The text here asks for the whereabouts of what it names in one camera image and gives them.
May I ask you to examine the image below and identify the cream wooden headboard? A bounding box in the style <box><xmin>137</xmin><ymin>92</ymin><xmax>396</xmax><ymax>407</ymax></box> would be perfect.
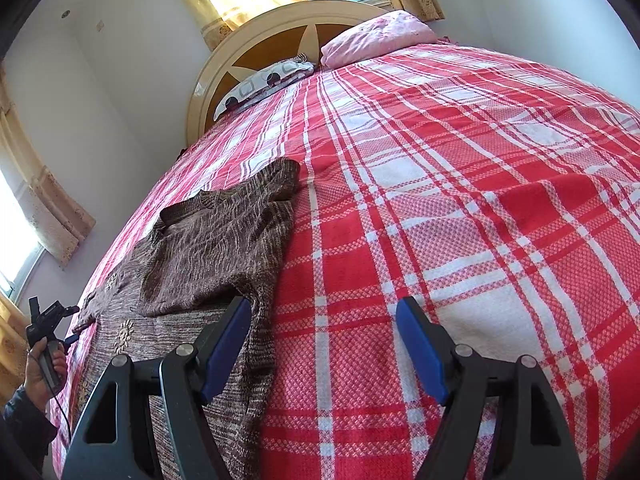
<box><xmin>186</xmin><ymin>0</ymin><xmax>396</xmax><ymax>146</ymax></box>

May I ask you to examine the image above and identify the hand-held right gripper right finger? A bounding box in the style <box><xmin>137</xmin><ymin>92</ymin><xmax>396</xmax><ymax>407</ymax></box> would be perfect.
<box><xmin>395</xmin><ymin>295</ymin><xmax>584</xmax><ymax>480</ymax></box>

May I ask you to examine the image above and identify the white patterned pillow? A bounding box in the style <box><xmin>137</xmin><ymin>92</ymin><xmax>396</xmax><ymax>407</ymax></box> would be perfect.
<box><xmin>213</xmin><ymin>52</ymin><xmax>317</xmax><ymax>122</ymax></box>

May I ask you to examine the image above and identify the brown knitted sweater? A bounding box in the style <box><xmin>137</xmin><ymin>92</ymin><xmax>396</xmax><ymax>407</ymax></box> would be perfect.
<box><xmin>65</xmin><ymin>156</ymin><xmax>302</xmax><ymax>480</ymax></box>

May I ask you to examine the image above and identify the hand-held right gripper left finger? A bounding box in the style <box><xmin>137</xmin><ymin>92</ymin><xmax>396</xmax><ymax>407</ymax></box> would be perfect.
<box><xmin>62</xmin><ymin>296</ymin><xmax>253</xmax><ymax>480</ymax></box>

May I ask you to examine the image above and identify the black cable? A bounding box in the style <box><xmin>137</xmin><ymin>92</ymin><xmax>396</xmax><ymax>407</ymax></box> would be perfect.
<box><xmin>28</xmin><ymin>353</ymin><xmax>72</xmax><ymax>438</ymax></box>

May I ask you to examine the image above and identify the side wall window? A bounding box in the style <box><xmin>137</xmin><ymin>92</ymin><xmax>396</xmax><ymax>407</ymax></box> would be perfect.
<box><xmin>0</xmin><ymin>160</ymin><xmax>47</xmax><ymax>302</ymax></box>

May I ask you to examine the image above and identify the person's left hand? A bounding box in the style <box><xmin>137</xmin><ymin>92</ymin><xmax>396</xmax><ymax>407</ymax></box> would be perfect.
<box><xmin>23</xmin><ymin>346</ymin><xmax>69</xmax><ymax>403</ymax></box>

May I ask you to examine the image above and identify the person's left forearm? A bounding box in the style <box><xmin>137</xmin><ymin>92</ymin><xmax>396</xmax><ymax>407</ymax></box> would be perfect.
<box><xmin>2</xmin><ymin>384</ymin><xmax>59</xmax><ymax>457</ymax></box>

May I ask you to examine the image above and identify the pink pillow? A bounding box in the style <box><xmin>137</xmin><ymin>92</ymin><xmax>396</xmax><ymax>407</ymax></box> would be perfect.
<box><xmin>320</xmin><ymin>10</ymin><xmax>453</xmax><ymax>68</ymax></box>

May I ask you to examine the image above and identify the red plaid blanket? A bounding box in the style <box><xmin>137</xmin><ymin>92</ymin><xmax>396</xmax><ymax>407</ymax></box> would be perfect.
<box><xmin>50</xmin><ymin>42</ymin><xmax>640</xmax><ymax>480</ymax></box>

